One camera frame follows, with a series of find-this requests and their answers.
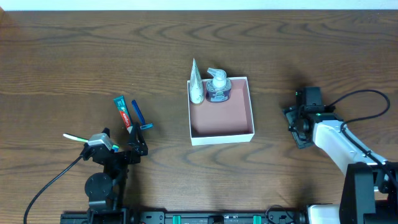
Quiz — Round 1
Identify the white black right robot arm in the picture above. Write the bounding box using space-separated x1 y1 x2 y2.
283 106 397 223

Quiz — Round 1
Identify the Colgate toothpaste tube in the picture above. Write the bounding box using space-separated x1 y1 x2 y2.
113 96 133 133

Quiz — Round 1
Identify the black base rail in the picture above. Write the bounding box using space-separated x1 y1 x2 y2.
60 207 309 224

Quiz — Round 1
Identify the blue disposable razor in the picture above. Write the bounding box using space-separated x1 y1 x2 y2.
131 100 154 130

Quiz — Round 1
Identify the white box pink interior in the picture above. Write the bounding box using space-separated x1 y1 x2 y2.
187 77 255 146

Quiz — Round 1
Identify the green white toothbrush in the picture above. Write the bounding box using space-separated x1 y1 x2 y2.
63 133 119 152

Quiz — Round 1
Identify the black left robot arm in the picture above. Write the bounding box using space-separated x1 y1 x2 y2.
80 123 148 223

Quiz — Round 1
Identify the purple hand soap pump bottle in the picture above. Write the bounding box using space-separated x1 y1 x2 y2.
206 68 232 103

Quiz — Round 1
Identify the white Pantene tube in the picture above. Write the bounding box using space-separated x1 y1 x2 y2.
189 59 205 104

